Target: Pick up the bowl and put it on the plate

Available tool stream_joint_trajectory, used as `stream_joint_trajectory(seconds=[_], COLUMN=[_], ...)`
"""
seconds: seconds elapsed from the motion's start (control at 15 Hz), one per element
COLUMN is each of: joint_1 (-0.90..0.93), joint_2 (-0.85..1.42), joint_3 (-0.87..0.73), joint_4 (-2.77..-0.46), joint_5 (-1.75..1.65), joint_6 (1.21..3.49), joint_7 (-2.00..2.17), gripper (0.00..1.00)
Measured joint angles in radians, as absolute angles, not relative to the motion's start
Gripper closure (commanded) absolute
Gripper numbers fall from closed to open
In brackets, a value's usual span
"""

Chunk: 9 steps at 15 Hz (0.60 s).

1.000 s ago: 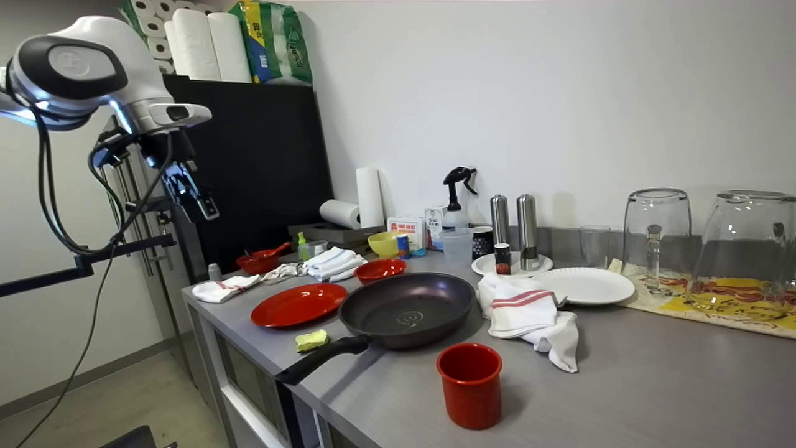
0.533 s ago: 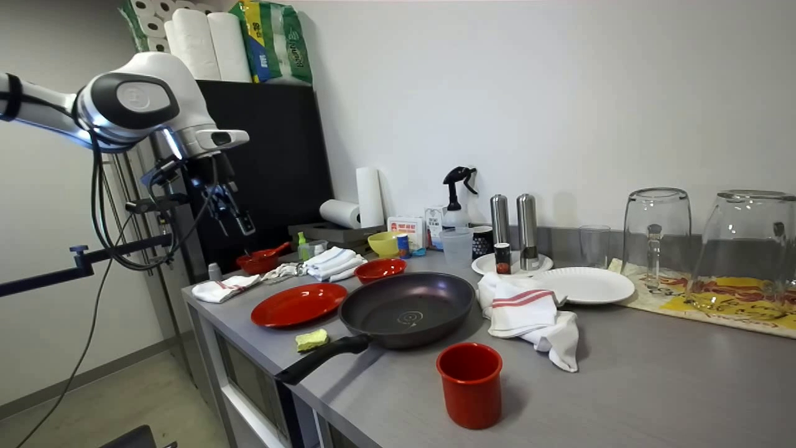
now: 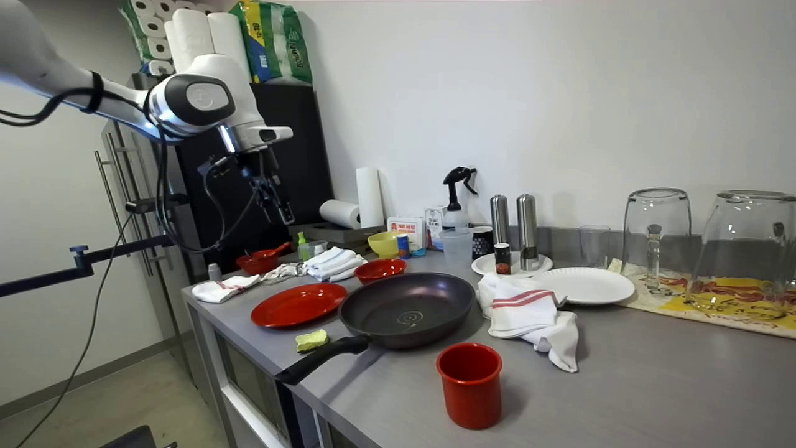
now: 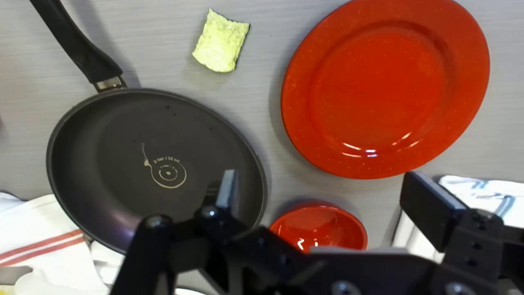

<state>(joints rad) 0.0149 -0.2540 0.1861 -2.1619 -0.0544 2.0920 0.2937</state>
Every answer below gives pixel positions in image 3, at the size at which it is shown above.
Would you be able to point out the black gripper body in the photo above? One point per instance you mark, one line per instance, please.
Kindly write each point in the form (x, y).
(249, 166)

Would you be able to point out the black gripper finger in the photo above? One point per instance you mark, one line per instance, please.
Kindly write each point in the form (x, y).
(265, 199)
(282, 199)

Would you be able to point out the red bowl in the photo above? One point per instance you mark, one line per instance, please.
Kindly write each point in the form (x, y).
(378, 272)

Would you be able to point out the red plate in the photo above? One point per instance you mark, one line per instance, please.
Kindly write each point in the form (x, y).
(299, 308)

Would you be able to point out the yellow-green bowl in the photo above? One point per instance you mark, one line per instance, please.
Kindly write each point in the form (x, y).
(383, 245)

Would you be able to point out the small white plate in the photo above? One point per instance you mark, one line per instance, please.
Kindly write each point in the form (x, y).
(484, 264)

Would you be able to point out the large white plate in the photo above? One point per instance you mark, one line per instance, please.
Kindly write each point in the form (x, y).
(587, 288)

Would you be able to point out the small green bottle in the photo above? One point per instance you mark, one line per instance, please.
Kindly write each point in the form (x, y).
(304, 249)

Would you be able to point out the grey tray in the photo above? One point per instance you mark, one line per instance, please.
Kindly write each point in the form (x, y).
(326, 235)

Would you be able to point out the white paper towel roll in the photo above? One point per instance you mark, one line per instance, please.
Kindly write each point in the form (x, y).
(368, 197)
(340, 212)

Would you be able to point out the white towel with blue stripes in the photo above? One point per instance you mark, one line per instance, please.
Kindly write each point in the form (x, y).
(333, 264)

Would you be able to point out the small grey bottle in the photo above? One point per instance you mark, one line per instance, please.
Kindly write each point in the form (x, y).
(215, 272)

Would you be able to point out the crumpled white cloth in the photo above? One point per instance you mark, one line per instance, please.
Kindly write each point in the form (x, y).
(216, 290)

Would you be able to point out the grey metal stand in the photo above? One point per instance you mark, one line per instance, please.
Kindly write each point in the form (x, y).
(138, 206)

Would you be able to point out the white first aid kit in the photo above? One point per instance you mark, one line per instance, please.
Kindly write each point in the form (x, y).
(403, 231)

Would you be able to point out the green packaged goods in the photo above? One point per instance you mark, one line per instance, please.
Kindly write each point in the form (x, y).
(276, 41)

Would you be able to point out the pack of paper towels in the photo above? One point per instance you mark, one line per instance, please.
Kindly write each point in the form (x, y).
(195, 39)

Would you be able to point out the yellow-green sponge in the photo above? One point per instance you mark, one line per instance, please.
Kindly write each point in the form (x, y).
(311, 339)

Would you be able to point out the small white printed box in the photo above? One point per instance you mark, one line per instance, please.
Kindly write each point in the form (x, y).
(433, 224)

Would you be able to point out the toilet paper pack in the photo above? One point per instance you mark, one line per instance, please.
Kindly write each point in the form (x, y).
(149, 33)

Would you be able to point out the black frying pan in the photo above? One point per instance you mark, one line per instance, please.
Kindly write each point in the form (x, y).
(406, 313)

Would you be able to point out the spray bottle with black nozzle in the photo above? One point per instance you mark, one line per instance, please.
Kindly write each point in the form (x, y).
(454, 221)

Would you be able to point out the grey counter cabinet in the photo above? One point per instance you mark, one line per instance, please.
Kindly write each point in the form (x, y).
(249, 390)

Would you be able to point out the steel shaker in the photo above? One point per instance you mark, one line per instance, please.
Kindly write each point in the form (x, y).
(498, 218)
(527, 224)

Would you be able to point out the black boom with blue clamp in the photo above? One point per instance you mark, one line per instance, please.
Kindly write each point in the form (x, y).
(50, 277)

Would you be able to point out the small dark spice jar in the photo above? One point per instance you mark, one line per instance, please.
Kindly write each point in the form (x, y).
(503, 260)

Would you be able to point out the white towel with red stripe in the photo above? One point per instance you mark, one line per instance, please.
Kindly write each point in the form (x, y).
(522, 314)

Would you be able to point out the red cup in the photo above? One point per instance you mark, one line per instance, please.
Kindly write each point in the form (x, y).
(471, 390)

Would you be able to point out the black floor object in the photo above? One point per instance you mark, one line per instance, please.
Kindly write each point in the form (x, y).
(128, 438)

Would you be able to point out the upturned clear wine glass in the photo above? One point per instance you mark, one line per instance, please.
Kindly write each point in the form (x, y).
(658, 228)

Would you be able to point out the yellow patterned placemat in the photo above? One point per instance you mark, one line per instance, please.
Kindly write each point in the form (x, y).
(729, 310)

